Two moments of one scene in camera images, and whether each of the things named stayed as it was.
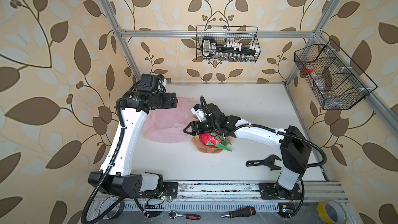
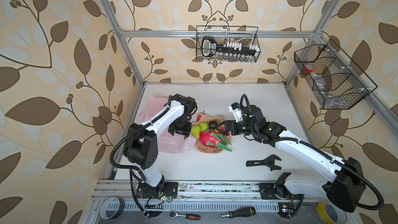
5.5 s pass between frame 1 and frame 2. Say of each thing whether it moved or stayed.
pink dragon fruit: stayed
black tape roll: stayed
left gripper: moved
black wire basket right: stayed
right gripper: moved
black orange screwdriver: stayed
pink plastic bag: moved
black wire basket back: stayed
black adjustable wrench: stayed
